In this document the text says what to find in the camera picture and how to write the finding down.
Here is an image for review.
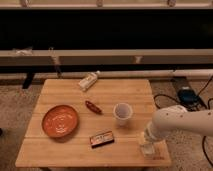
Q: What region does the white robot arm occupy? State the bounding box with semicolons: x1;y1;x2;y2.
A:
143;105;213;144

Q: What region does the orange ceramic bowl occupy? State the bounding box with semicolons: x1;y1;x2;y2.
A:
41;105;78;138

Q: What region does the clear plastic cup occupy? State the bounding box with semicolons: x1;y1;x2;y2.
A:
113;103;133;126

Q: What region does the dark rectangular snack box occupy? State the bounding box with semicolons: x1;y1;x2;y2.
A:
90;131;114;148

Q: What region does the black power adapter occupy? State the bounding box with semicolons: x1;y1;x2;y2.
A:
177;87;199;107

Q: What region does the red chili pepper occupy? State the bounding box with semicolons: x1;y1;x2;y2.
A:
85;101;102;114

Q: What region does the wooden table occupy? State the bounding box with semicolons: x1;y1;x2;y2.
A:
16;79;171;168

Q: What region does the white tube bottle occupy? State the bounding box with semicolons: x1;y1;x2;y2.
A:
78;71;100;91

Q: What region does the black cable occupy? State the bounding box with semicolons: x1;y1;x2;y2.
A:
153;75;213;167

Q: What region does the grey metal rail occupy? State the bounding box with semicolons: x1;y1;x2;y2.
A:
0;49;213;66

